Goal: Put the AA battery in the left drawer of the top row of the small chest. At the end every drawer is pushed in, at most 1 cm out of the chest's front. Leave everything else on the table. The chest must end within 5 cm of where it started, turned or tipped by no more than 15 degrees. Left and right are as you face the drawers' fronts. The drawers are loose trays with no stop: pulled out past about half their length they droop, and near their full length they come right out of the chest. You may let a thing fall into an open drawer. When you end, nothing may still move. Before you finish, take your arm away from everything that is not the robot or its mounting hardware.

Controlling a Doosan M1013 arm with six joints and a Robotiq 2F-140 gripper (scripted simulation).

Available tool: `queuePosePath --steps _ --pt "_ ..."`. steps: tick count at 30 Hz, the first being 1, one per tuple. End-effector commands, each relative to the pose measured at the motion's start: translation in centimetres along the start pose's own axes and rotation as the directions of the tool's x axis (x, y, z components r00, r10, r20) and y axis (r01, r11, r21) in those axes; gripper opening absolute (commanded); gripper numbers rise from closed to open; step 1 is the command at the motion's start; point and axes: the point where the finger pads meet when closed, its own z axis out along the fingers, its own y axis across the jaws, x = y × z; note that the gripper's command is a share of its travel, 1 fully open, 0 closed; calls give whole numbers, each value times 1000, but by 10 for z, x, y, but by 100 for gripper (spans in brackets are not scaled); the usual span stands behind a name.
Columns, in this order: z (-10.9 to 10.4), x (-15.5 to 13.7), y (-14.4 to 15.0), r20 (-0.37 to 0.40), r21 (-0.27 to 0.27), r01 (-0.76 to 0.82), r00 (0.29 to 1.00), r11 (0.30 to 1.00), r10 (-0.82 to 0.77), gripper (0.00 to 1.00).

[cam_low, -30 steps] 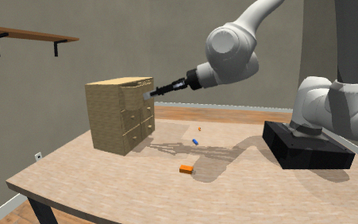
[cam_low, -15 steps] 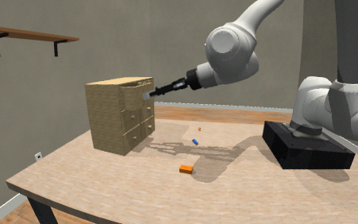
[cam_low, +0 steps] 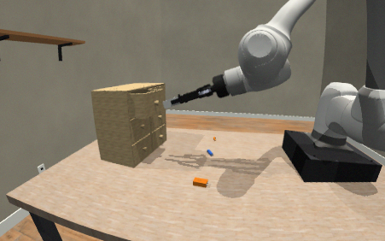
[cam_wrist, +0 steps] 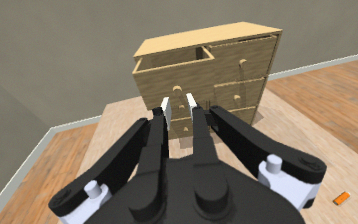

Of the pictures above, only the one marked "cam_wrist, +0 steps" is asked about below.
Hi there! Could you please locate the small wooden chest of drawers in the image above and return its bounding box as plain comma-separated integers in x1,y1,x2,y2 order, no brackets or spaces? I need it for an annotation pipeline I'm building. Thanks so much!
133,22,283,126

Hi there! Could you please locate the brown wooden drawer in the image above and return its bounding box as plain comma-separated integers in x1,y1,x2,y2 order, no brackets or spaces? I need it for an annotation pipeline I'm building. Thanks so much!
209,35,278,83
209,106,256,132
132,46,215,111
171,101,206,119
168,117,193,139
209,77,265,109

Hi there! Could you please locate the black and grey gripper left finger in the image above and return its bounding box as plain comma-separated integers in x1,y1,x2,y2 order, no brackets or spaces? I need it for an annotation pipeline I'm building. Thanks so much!
48,97,172,224

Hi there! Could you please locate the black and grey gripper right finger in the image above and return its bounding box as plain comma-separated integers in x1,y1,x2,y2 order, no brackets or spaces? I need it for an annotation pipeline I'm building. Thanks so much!
186,93,327,214

